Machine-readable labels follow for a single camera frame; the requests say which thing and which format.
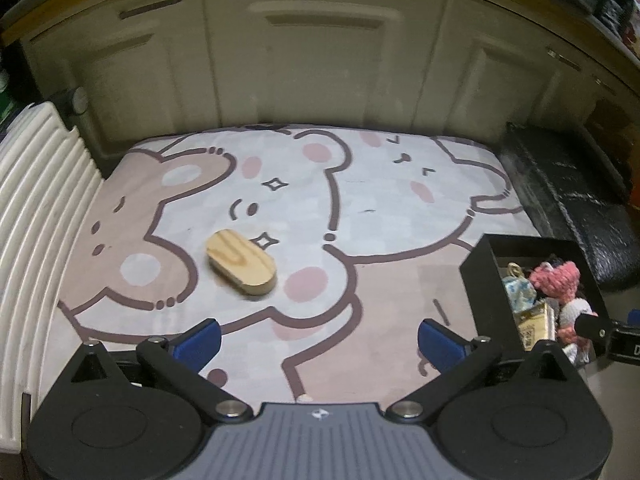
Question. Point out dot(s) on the black wrapped block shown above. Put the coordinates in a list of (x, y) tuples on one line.
[(565, 195)]

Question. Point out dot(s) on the grey round knob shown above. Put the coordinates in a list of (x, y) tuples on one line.
[(80, 101)]

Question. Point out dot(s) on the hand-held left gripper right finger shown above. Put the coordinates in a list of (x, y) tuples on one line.
[(440, 347)]

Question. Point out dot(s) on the cream cabinet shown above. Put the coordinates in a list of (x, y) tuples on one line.
[(325, 60)]

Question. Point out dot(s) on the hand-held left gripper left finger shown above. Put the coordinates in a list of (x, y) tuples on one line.
[(200, 345)]

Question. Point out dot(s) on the pink crochet doll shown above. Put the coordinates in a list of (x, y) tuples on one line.
[(555, 280)]

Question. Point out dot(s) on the white ribbed panel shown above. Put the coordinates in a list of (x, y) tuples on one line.
[(40, 210)]

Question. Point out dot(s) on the oval wooden block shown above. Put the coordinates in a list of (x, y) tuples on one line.
[(240, 265)]

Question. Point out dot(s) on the black cardboard box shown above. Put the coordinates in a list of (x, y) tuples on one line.
[(480, 285)]

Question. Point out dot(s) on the cartoon bear printed blanket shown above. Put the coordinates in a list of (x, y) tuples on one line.
[(300, 185)]

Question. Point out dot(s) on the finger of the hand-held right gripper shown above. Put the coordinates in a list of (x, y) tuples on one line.
[(592, 332)]

